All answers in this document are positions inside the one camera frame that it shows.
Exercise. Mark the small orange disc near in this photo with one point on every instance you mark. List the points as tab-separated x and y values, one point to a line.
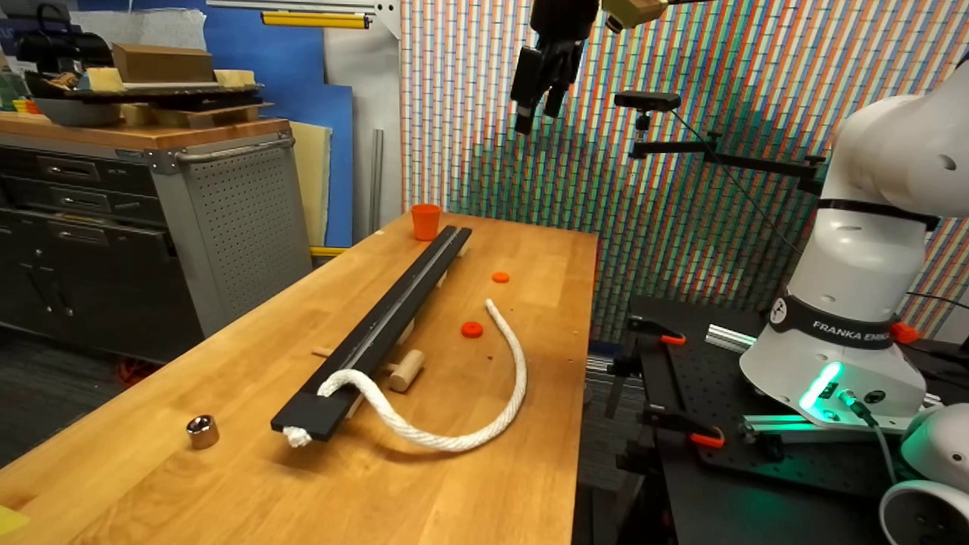
469	327

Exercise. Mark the blue foam board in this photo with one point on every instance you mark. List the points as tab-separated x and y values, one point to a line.
288	61

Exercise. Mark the orange plastic cup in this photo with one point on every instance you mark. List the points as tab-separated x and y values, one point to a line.
426	223

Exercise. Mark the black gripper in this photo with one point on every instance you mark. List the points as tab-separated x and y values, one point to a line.
552	24

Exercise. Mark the white round object corner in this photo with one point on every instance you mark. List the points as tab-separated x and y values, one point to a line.
931	508

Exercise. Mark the black clamp orange handle lower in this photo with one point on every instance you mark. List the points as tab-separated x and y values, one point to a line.
697	434

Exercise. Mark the tan wrist camera block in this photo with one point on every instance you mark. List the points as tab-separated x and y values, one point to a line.
630	14

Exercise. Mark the grey metal tool cabinet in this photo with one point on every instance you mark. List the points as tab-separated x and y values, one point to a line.
144	242

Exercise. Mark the small orange disc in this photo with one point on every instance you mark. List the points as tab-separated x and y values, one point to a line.
469	327
499	276

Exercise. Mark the wooden cylinder peg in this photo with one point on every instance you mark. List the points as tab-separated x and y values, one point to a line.
407	371

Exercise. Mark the black clamp orange handle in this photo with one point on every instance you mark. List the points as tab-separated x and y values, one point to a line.
697	434
646	330

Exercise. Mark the camera on black stand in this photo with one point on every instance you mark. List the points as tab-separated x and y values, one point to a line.
806	172

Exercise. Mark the small orange disc far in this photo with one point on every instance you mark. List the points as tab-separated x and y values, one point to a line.
499	276

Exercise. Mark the long black rail object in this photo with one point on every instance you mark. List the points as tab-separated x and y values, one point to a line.
365	350

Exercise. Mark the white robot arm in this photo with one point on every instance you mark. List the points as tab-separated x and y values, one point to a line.
826	347

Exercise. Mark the black clamp orange handle upper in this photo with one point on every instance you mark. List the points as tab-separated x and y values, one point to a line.
646	330

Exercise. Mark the yellow level bar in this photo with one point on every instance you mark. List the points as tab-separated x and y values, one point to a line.
317	18

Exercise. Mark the stack of wood and trays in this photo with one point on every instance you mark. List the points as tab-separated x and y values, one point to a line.
92	84

